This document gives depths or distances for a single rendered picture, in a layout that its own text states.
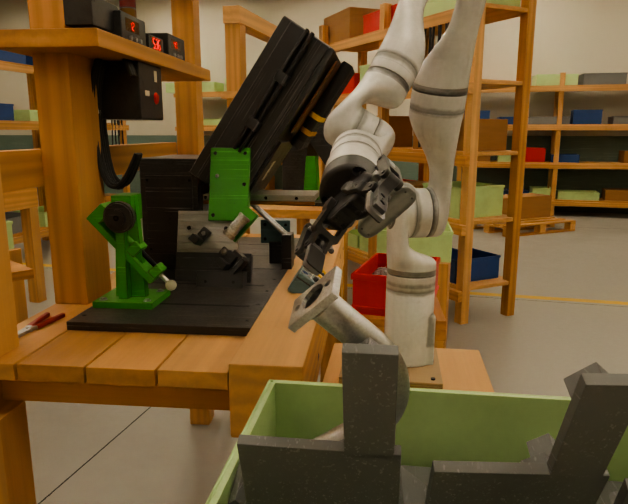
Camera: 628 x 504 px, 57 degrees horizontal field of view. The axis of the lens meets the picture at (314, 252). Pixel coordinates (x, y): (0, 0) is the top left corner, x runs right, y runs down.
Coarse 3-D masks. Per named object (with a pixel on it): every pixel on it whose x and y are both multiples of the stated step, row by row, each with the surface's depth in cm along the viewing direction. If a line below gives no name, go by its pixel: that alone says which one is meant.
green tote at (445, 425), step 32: (288, 384) 84; (320, 384) 84; (256, 416) 75; (288, 416) 85; (320, 416) 85; (416, 416) 83; (448, 416) 82; (480, 416) 81; (512, 416) 81; (544, 416) 80; (416, 448) 84; (448, 448) 83; (480, 448) 82; (512, 448) 82; (224, 480) 61; (608, 480) 81
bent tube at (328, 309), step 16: (336, 272) 49; (320, 288) 50; (336, 288) 47; (304, 304) 50; (320, 304) 47; (336, 304) 49; (304, 320) 48; (320, 320) 49; (336, 320) 49; (352, 320) 49; (368, 320) 51; (336, 336) 50; (352, 336) 49; (368, 336) 50; (384, 336) 51; (400, 368) 51; (400, 384) 52; (400, 400) 53; (400, 416) 54; (336, 432) 57
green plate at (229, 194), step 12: (216, 156) 166; (228, 156) 166; (240, 156) 165; (216, 168) 166; (228, 168) 165; (240, 168) 165; (216, 180) 166; (228, 180) 165; (240, 180) 165; (216, 192) 165; (228, 192) 165; (240, 192) 165; (216, 204) 165; (228, 204) 165; (240, 204) 164; (216, 216) 165; (228, 216) 165
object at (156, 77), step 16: (112, 64) 153; (144, 64) 157; (112, 80) 154; (128, 80) 154; (144, 80) 157; (160, 80) 169; (112, 96) 155; (128, 96) 155; (144, 96) 157; (160, 96) 169; (112, 112) 156; (128, 112) 155; (144, 112) 157; (160, 112) 169
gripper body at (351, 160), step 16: (336, 160) 70; (352, 160) 68; (368, 160) 70; (336, 176) 68; (352, 176) 68; (368, 176) 65; (320, 192) 69; (336, 192) 69; (336, 208) 65; (352, 208) 64; (336, 224) 65
